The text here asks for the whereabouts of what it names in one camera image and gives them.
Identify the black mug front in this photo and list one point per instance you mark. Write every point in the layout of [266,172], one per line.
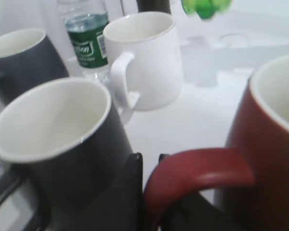
[66,139]

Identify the red-brown ceramic mug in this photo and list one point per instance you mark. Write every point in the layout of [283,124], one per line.
[252,169]

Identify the black mug rear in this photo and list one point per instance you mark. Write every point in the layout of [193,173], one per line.
[27,59]

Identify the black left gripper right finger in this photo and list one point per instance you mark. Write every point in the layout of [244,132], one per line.
[180,205]

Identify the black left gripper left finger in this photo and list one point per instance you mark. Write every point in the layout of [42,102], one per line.
[85,200]

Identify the green soda bottle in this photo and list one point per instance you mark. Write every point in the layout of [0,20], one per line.
[205,9]

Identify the clear water bottle green label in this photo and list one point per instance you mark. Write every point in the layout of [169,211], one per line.
[85,21]

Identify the white ceramic mug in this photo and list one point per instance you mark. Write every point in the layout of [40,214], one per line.
[145,65]

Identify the black mug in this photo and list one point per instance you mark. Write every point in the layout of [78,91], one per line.
[27,59]
[66,139]

